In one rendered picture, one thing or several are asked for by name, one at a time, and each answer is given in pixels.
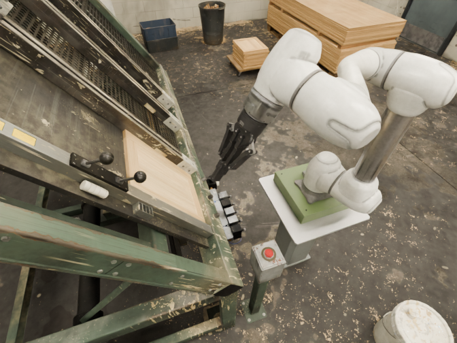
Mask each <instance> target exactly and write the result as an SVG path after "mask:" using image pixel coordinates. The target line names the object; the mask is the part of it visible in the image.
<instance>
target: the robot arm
mask: <svg viewBox="0 0 457 343"><path fill-rule="evenodd" d="M321 51H322V42H321V41H320V40H319V39H318V38H317V37H315V36H314V35H312V34H311V33H310V32H308V31H306V30H304V29H300V28H294V29H290V30H288V31H287V32H286V33H285V34H284V35H283V36H282V38H281V39H280V40H279V41H278V43H276V45H275V46H274V47H273V49H272V50H271V51H270V53H269V55H268V56H267V58H266V59H265V61H264V63H263V65H262V67H261V68H260V71H259V73H258V76H257V79H256V82H255V84H254V86H253V87H252V89H251V91H250V93H249V95H248V96H247V98H246V100H245V101H244V103H243V107H244V109H243V110H242V111H241V114H240V115H239V116H238V118H237V122H236V123H235V124H233V123H229V122H228V123H227V126H226V133H225V134H224V137H223V140H222V143H221V145H220V148H219V151H218V155H220V160H219V161H218V164H217V165H216V169H215V170H214V172H213V174H212V175H211V177H210V179H211V181H212V182H219V181H220V180H221V178H222V177H223V176H224V175H226V173H227V172H228V170H230V169H231V170H236V169H237V168H238V167H239V166H241V165H242V164H243V163H244V162H245V161H247V160H248V159H249V158H250V157H251V156H252V155H255V154H257V152H258V151H257V150H255V148H254V144H255V143H256V138H257V137H258V136H259V135H260V134H261V133H262V132H263V131H264V129H265V127H266V126H267V125H268V124H271V123H272V122H273V121H274V120H275V118H276V116H277V115H278V114H279V112H280V111H281V110H282V109H283V107H284V106H287V107H288V108H290V109H291V110H292V111H294V112H295V113H296V114H297V115H298V116H299V118H300V119H301V120H302V121H303V122H304V123H305V124H306V125H307V126H308V127H309V128H311V129H312V130H313V131H315V132H316V133H317V134H318V135H320V136H321V137H323V138H324V139H325V140H326V141H328V142H330V143H332V144H334V145H336V146H338V147H341V148H345V149H348V150H351V149H359V148H362V147H363V146H365V145H366V147H365V149H364V151H363V153H362V155H361V157H360V158H359V160H358V162H357V164H356V166H355V167H354V168H351V169H349V170H347V171H346V170H345V169H344V167H343V166H342V165H341V161H340V160H339V158H338V156H337V155H335V154H333V153H331V152H328V151H324V152H320V153H319V154H317V155H316V156H315V157H314V158H313V159H312V160H311V161H310V162H309V164H308V166H307V169H306V171H303V172H302V175H303V177H304V179H302V180H295V181H294V184H295V185H297V186H298V188H299V189H300V191H301V192H302V194H303V195H304V196H305V198H306V200H307V202H308V204H313V203H314V202H316V201H320V200H323V199H327V198H330V197H334V198H335V199H336V200H337V201H339V202H340V203H342V204H343V205H345V206H346V207H348V208H349V209H351V210H353V211H356V212H360V213H363V214H370V213H371V212H372V211H374V209H376V207H377V206H378V205H379V204H380V203H381V202H382V194H381V192H380V191H379V190H378V185H379V181H378V179H377V175H378V173H379V172H380V171H381V169H382V167H383V166H384V164H385V163H386V161H387V160H388V158H389V157H390V155H391V154H392V152H393V150H394V149H395V148H396V146H397V145H398V143H399V142H400V140H401V138H402V137H403V136H404V134H405V132H406V131H407V129H408V128H409V126H410V124H411V123H412V122H413V120H414V118H415V117H416V116H418V115H420V114H421V113H423V112H424V111H425V110H427V109H428V108H431V109H435V108H441V107H443V106H444V105H447V104H448V103H449V102H450V101H451V100H452V98H453V97H454V95H455V94H456V92H457V71H456V70H455V69H454V68H452V67H450V66H449V65H448V64H446V63H444V62H441V61H438V60H437V59H433V58H430V57H428V56H424V55H421V54H417V53H411V52H405V51H402V50H395V49H389V48H379V47H370V48H365V49H363V50H359V51H358V52H356V53H354V54H351V55H349V56H347V57H345V58H344V59H343V60H342V61H341V62H340V64H339V66H338V68H337V75H338V77H337V78H335V77H333V76H331V75H329V74H327V73H326V72H324V71H322V70H321V69H320V68H319V67H318V66H317V63H318V61H319V60H320V56H321ZM365 80H366V81H367V82H368V83H371V84H373V85H375V86H378V87H380V88H382V89H384V90H386V91H387V98H386V105H387V107H386V109H385V111H384V113H383V115H382V117H380V115H379V112H378V111H377V109H376V107H375V106H374V105H373V104H372V103H371V100H370V97H369V92H368V89H367V85H366V84H365ZM247 146H249V147H248V148H246V147H247ZM245 149H246V151H244V152H243V153H242V151H243V150H245ZM241 153H242V154H241Z"/></svg>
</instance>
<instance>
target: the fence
mask: <svg viewBox="0 0 457 343"><path fill-rule="evenodd" d="M0 121H1V122H3V123H5V124H4V126H3V128H2V130H0V147H1V148H3V149H6V150H8V151H10V152H13V153H14V154H17V155H19V156H21V157H24V158H26V159H28V160H30V161H33V162H35V163H37V164H40V165H42V166H44V167H47V168H48V169H51V170H53V171H55V172H58V173H60V174H62V175H64V176H67V177H69V178H71V179H74V180H76V181H78V182H81V183H82V182H83V181H84V180H87V181H89V182H91V183H93V184H96V185H97V186H100V187H102V188H104V189H106V190H107V191H108V192H109V194H108V195H110V196H112V197H115V198H116V199H119V200H121V201H124V202H126V203H129V204H131V205H134V204H135V203H137V202H138V201H139V202H141V203H144V204H146V205H147V206H150V207H151V208H152V210H153V215H155V216H158V217H160V218H163V219H165V220H166V221H169V222H171V223H174V224H176V225H178V226H181V227H183V228H185V229H187V230H189V231H192V232H194V233H197V234H199V235H202V236H203V237H205V238H208V237H209V236H211V235H213V232H212V230H211V226H210V225H208V224H206V223H204V222H202V221H201V220H199V219H197V218H195V217H193V216H191V215H189V214H187V213H185V212H183V211H181V210H178V209H177V208H175V207H173V206H171V205H169V204H168V203H165V202H163V201H161V200H159V199H157V198H155V197H153V196H151V195H149V194H148V193H146V192H144V191H142V190H140V189H138V188H136V187H134V186H132V185H130V184H128V186H129V191H128V192H124V191H122V190H120V189H117V188H116V187H114V186H112V185H110V184H108V183H106V182H103V181H101V180H99V179H97V178H95V177H93V176H91V175H88V174H86V173H84V172H82V171H80V170H78V169H76V168H74V167H72V166H70V165H69V160H70V154H69V153H68V152H66V151H64V150H62V149H60V148H58V147H56V146H54V145H52V144H50V143H48V142H46V141H44V140H42V139H41V138H39V137H37V136H35V135H33V134H31V133H29V132H27V131H25V130H23V129H21V128H19V127H17V126H16V125H13V124H12V123H10V122H8V121H6V120H3V119H2V118H0ZM14 129H17V130H19V131H21V132H23V133H26V134H27V135H30V136H31V137H33V138H35V139H36V140H35V145H34V146H32V145H30V144H28V143H26V142H24V141H22V140H20V139H18V138H17V137H14V136H12V132H13V130H14Z"/></svg>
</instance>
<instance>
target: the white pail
mask: <svg viewBox="0 0 457 343"><path fill-rule="evenodd" d="M386 315H387V316H386ZM373 337H374V340H375V343H454V338H453V335H452V332H451V330H450V328H449V327H448V325H447V323H446V322H445V320H444V319H443V318H442V316H441V315H440V314H439V313H438V312H436V311H435V310H434V309H433V308H431V307H430V306H428V305H426V304H424V303H422V302H420V301H415V300H406V301H404V302H401V303H400V304H398V305H397V306H396V307H395V308H394V309H393V311H391V312H388V313H386V314H385V315H384V317H383V319H381V320H379V321H378V322H376V324H375V326H374V328H373Z"/></svg>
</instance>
